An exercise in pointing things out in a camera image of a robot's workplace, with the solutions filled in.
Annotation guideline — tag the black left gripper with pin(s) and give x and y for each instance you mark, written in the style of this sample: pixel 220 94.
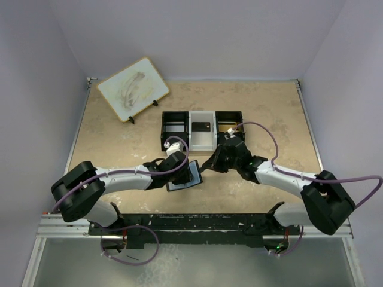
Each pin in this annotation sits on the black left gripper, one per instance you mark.
pixel 185 174

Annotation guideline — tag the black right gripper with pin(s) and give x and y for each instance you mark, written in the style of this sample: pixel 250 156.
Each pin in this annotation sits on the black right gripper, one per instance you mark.
pixel 218 161

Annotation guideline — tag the black leather card holder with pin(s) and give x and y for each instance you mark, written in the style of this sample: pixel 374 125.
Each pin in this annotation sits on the black leather card holder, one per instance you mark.
pixel 187 177

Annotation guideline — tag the black and white tray organizer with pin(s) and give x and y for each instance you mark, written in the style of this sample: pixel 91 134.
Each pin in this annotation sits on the black and white tray organizer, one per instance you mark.
pixel 198 141

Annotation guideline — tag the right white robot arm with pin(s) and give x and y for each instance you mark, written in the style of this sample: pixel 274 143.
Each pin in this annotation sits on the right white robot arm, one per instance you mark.
pixel 325 203

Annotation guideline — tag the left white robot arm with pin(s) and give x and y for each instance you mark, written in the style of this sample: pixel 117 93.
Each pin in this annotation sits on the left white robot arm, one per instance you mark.
pixel 78 193

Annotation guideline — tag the gold card in tray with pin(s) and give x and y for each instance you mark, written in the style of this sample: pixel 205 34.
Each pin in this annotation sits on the gold card in tray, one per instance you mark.
pixel 223 127

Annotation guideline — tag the silver card in tray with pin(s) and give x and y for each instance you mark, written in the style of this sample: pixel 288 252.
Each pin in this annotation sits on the silver card in tray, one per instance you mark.
pixel 175 128

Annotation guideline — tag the black card in tray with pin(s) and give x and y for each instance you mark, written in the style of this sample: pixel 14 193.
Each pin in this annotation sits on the black card in tray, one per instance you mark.
pixel 200 126

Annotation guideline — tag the yellow-framed whiteboard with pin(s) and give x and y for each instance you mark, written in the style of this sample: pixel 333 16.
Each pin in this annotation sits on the yellow-framed whiteboard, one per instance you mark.
pixel 133 89

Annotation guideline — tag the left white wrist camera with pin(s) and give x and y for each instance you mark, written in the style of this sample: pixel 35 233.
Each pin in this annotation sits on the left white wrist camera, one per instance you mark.
pixel 173 147

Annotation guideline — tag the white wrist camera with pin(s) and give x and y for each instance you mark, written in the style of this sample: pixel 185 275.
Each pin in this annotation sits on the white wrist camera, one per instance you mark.
pixel 173 147
pixel 229 133

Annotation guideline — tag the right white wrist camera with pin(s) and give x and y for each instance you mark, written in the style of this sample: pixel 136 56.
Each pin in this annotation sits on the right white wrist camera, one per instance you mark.
pixel 229 133

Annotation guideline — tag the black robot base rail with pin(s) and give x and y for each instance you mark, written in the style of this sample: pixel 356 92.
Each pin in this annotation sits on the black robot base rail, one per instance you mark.
pixel 249 229

